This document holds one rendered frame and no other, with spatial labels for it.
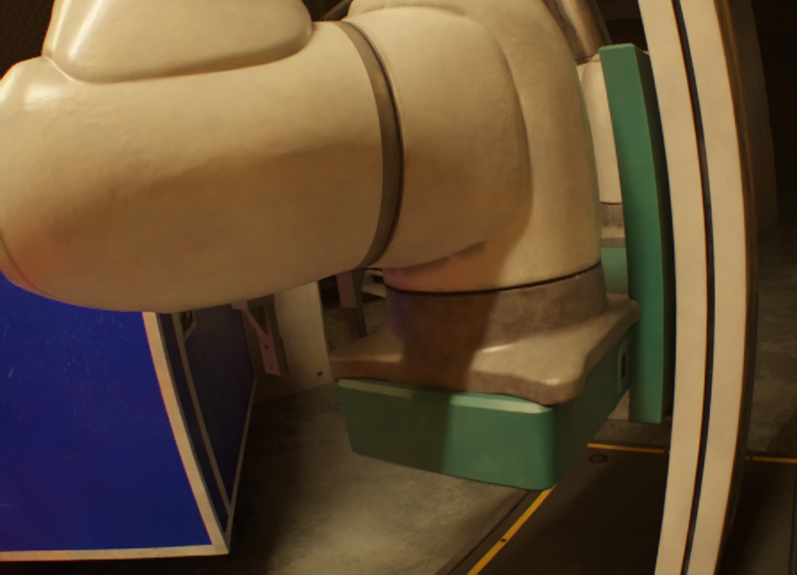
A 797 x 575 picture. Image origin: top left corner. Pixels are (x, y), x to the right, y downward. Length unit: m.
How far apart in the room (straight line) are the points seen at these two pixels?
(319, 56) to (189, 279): 0.12
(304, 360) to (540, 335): 2.19
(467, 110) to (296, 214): 0.10
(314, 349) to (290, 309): 0.20
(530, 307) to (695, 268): 0.15
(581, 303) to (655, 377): 0.13
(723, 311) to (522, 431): 0.19
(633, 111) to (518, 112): 0.13
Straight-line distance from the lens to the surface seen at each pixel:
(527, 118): 0.33
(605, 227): 0.81
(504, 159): 0.32
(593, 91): 0.80
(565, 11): 1.02
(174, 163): 0.25
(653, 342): 0.46
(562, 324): 0.35
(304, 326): 2.48
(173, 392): 1.06
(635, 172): 0.43
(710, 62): 0.42
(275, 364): 0.64
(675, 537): 0.54
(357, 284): 0.72
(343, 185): 0.28
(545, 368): 0.32
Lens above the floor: 0.85
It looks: 10 degrees down
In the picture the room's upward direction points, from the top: 8 degrees counter-clockwise
